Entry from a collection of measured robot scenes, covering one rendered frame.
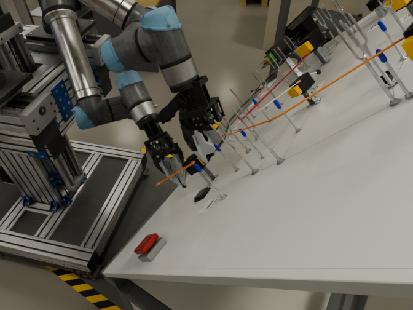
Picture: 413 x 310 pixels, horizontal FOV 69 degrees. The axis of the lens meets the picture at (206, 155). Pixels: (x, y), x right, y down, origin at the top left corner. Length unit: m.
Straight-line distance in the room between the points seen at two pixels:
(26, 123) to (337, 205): 1.03
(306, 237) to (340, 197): 0.06
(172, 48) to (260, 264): 0.45
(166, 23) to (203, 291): 0.74
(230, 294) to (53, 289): 1.27
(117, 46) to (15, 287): 1.69
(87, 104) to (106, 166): 1.22
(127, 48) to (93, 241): 1.31
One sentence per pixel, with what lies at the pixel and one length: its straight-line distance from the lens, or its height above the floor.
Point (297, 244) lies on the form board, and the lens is 0.38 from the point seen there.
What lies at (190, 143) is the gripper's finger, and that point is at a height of 1.24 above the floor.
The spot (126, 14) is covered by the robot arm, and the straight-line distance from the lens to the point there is 0.81.
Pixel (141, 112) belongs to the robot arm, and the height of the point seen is 1.21.
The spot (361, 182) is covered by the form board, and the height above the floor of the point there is 1.46.
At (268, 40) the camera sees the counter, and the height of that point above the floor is 0.12.
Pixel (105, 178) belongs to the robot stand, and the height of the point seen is 0.21.
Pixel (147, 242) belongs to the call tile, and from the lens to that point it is 0.70.
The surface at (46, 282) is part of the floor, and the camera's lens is 2.07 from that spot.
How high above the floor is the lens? 1.73
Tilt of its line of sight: 45 degrees down
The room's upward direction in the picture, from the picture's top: straight up
